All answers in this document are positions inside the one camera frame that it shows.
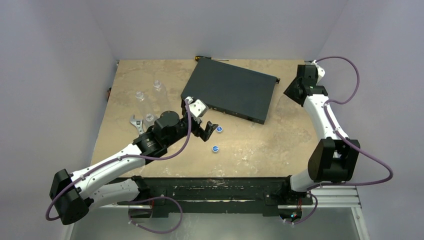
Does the purple cable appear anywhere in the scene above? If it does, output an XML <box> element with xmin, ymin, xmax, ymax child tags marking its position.
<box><xmin>283</xmin><ymin>55</ymin><xmax>394</xmax><ymax>226</ymax></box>
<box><xmin>45</xmin><ymin>98</ymin><xmax>193</xmax><ymax>235</ymax></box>

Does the clear plastic bottle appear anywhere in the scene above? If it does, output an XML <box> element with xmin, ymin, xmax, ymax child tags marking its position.
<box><xmin>135</xmin><ymin>91</ymin><xmax>155</xmax><ymax>117</ymax></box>
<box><xmin>153</xmin><ymin>80</ymin><xmax>171</xmax><ymax>112</ymax></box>
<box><xmin>143</xmin><ymin>113</ymin><xmax>158</xmax><ymax>130</ymax></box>

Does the black flat electronics box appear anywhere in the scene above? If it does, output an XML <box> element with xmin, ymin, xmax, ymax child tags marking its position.
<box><xmin>181</xmin><ymin>59</ymin><xmax>280</xmax><ymax>125</ymax></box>

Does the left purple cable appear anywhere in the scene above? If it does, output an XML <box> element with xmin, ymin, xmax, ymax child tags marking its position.
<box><xmin>45</xmin><ymin>98</ymin><xmax>193</xmax><ymax>235</ymax></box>

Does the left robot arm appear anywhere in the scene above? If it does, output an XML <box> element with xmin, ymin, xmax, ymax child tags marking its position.
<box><xmin>45</xmin><ymin>97</ymin><xmax>218</xmax><ymax>225</ymax></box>

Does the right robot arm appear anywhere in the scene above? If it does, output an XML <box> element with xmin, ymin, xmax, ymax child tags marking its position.
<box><xmin>280</xmin><ymin>64</ymin><xmax>360</xmax><ymax>204</ymax></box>

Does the aluminium frame rail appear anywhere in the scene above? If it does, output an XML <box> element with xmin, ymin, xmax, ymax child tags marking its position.
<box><xmin>310</xmin><ymin>186</ymin><xmax>361</xmax><ymax>208</ymax></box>

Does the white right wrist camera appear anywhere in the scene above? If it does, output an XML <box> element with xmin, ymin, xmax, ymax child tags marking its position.
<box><xmin>311</xmin><ymin>59</ymin><xmax>326</xmax><ymax>82</ymax></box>

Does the red handled adjustable wrench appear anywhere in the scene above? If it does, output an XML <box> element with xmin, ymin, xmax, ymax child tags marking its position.
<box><xmin>129</xmin><ymin>114</ymin><xmax>144</xmax><ymax>135</ymax></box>

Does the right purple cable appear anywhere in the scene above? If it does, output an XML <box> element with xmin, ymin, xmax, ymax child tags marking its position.
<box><xmin>283</xmin><ymin>55</ymin><xmax>394</xmax><ymax>226</ymax></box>

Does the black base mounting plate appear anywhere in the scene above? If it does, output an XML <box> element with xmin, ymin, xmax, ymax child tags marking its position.
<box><xmin>118</xmin><ymin>176</ymin><xmax>313</xmax><ymax>219</ymax></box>

